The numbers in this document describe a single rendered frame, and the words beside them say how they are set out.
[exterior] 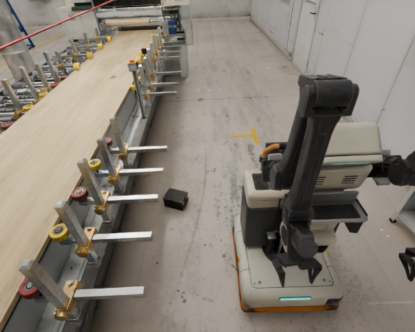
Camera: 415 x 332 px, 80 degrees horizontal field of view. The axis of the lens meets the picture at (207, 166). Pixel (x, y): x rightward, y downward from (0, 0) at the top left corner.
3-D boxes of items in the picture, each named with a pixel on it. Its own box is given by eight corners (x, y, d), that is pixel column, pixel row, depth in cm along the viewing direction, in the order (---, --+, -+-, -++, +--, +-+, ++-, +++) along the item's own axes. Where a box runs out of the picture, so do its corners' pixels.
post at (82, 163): (113, 221, 147) (85, 156, 116) (112, 226, 144) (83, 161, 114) (107, 221, 147) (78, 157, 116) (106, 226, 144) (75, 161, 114)
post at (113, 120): (132, 172, 188) (115, 114, 158) (132, 175, 186) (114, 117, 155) (128, 172, 188) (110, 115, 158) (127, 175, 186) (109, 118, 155)
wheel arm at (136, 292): (145, 290, 104) (143, 285, 101) (144, 298, 101) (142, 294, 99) (42, 295, 104) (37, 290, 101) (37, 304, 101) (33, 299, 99)
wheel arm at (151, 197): (159, 198, 141) (158, 193, 139) (158, 203, 139) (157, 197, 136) (82, 202, 141) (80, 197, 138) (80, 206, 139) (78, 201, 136)
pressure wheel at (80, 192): (78, 212, 136) (70, 197, 129) (78, 202, 142) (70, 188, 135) (93, 207, 139) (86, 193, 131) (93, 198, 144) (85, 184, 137)
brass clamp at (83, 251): (99, 232, 124) (96, 226, 121) (91, 257, 114) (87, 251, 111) (87, 233, 124) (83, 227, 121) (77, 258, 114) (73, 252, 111)
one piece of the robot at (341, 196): (284, 215, 119) (292, 182, 105) (342, 213, 118) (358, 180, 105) (293, 244, 106) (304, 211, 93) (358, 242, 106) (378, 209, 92)
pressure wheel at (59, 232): (60, 254, 117) (49, 240, 109) (57, 242, 122) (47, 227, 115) (78, 246, 120) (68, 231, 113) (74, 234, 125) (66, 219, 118)
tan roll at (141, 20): (178, 22, 468) (177, 15, 460) (178, 24, 458) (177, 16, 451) (102, 26, 468) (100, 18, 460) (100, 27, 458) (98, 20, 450)
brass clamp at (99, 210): (112, 196, 144) (110, 190, 141) (106, 215, 133) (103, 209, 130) (102, 197, 144) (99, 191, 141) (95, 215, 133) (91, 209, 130)
